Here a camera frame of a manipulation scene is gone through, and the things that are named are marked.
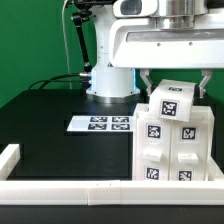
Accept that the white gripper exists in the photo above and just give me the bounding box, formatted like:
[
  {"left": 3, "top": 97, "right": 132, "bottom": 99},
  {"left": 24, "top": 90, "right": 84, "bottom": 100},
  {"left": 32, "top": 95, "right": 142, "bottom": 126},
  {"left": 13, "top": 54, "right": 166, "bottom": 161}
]
[{"left": 109, "top": 17, "right": 224, "bottom": 97}]

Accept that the white block with tags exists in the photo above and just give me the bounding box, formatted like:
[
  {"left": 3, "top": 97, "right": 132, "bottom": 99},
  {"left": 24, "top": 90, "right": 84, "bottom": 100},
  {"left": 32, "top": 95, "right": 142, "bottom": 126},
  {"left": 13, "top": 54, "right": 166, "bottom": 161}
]
[{"left": 149, "top": 79, "right": 195, "bottom": 122}]

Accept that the white cabinet body box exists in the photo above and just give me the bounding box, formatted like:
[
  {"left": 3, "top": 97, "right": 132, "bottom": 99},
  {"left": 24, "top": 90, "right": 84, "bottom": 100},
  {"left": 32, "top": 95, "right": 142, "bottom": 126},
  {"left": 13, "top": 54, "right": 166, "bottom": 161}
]
[{"left": 132, "top": 104, "right": 224, "bottom": 181}]

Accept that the white cabinet door with knob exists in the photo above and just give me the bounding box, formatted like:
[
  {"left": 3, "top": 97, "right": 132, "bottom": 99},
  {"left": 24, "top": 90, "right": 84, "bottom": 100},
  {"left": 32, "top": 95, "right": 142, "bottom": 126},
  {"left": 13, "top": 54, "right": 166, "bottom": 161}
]
[{"left": 133, "top": 116, "right": 171, "bottom": 181}]

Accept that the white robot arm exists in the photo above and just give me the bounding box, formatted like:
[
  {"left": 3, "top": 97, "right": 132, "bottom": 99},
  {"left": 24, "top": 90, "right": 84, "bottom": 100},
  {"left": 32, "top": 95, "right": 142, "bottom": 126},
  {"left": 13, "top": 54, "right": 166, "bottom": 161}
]
[{"left": 98, "top": 0, "right": 224, "bottom": 95}]

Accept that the flat white panel with tags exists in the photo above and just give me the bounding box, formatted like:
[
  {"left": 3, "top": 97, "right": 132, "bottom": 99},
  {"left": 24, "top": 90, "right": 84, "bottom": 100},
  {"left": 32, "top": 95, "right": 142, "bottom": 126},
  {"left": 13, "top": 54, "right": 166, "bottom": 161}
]
[{"left": 67, "top": 115, "right": 134, "bottom": 132}]

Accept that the white U-shaped fence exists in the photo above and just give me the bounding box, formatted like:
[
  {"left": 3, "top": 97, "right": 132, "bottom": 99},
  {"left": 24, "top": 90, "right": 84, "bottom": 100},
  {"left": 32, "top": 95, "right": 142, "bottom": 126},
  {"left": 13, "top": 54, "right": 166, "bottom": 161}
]
[{"left": 0, "top": 144, "right": 224, "bottom": 206}]

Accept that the black cable bundle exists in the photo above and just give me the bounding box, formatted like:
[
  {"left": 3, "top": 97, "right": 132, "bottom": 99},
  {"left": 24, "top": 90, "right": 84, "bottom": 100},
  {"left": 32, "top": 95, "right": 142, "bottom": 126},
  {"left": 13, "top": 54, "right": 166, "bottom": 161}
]
[{"left": 27, "top": 72, "right": 92, "bottom": 91}]

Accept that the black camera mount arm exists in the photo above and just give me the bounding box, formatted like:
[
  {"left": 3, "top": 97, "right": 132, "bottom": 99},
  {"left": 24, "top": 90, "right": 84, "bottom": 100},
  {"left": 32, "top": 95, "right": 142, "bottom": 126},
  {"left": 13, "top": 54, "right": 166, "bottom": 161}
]
[{"left": 70, "top": 0, "right": 101, "bottom": 74}]

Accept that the white cable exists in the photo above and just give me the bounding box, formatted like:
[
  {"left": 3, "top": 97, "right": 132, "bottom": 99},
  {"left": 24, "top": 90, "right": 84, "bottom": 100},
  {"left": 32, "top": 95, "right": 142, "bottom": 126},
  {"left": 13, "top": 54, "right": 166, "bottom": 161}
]
[{"left": 61, "top": 0, "right": 74, "bottom": 90}]

